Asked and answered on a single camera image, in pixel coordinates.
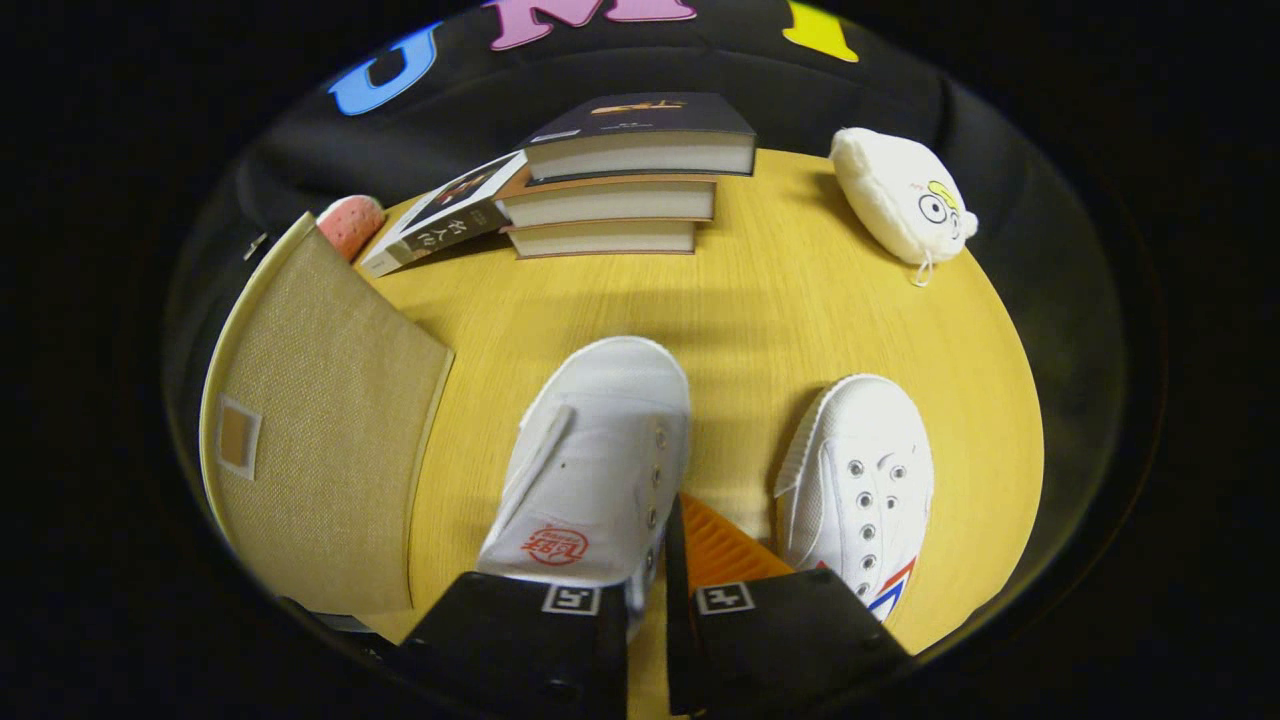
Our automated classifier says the white book with portrait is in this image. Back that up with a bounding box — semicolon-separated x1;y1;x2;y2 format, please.
357;150;531;279

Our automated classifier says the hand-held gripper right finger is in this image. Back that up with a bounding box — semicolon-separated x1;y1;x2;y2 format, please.
665;493;913;719

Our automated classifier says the white shoe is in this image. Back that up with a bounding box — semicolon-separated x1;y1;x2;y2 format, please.
773;374;936;623
475;336;693;641

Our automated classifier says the black cover book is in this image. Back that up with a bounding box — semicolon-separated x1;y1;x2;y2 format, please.
520;92;758;183

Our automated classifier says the beige fabric storage box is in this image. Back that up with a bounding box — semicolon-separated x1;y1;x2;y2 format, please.
198;212;456;616

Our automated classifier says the watermelon slice toy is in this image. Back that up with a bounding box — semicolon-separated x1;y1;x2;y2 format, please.
317;195;386;263

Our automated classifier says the thin brown cover book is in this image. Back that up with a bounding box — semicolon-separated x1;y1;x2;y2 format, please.
503;220;698;259

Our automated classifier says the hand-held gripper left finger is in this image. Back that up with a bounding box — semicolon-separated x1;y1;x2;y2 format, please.
400;572;629;719

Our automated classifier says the white plush toy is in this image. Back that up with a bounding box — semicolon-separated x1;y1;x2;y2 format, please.
830;127;979;288

